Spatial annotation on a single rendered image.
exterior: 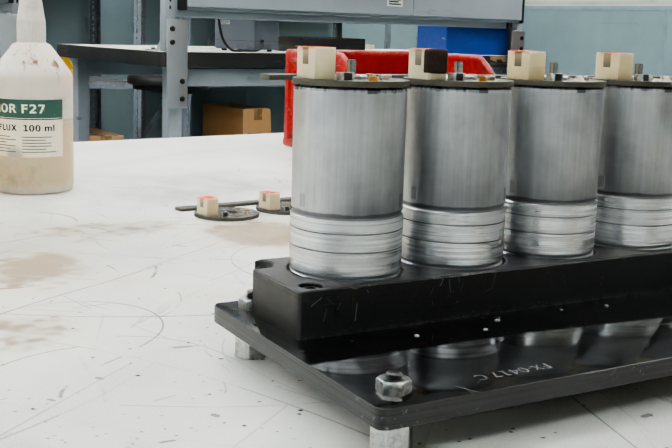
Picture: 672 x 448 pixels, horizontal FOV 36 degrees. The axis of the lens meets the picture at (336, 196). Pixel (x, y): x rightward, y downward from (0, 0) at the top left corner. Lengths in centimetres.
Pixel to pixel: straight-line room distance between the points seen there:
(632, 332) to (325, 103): 8
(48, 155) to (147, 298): 18
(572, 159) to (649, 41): 571
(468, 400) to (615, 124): 10
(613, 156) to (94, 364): 13
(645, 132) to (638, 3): 576
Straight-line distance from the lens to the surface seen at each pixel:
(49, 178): 45
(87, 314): 27
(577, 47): 625
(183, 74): 278
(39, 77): 44
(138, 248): 34
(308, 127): 21
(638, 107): 26
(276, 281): 21
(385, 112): 21
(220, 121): 503
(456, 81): 22
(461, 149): 22
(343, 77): 21
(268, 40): 302
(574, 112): 24
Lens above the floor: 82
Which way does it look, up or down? 9 degrees down
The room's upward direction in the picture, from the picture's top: 2 degrees clockwise
